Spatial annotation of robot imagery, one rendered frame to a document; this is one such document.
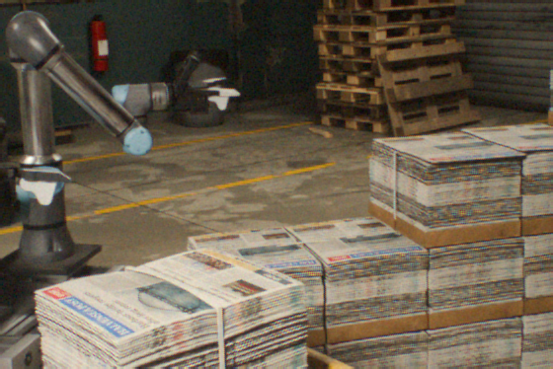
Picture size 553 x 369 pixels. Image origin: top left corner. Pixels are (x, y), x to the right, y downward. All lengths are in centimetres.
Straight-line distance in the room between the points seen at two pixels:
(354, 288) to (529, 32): 796
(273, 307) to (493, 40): 902
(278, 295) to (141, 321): 25
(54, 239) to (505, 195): 121
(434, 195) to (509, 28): 798
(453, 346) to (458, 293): 15
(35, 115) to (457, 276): 123
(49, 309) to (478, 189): 129
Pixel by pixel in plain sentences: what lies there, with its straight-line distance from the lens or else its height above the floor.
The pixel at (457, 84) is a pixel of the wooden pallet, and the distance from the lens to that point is 923.
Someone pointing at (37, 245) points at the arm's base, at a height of 87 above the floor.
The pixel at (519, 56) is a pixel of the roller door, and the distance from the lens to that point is 1027.
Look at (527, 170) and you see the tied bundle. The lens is 254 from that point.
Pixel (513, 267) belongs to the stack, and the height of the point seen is 75.
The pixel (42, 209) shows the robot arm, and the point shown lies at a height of 96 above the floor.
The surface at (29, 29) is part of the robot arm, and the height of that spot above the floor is 143.
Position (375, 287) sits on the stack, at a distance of 243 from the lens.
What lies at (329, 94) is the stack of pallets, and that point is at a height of 33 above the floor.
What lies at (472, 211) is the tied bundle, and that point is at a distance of 248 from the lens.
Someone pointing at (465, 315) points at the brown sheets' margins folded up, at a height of 63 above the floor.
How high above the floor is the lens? 156
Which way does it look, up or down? 13 degrees down
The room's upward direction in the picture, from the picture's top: 2 degrees counter-clockwise
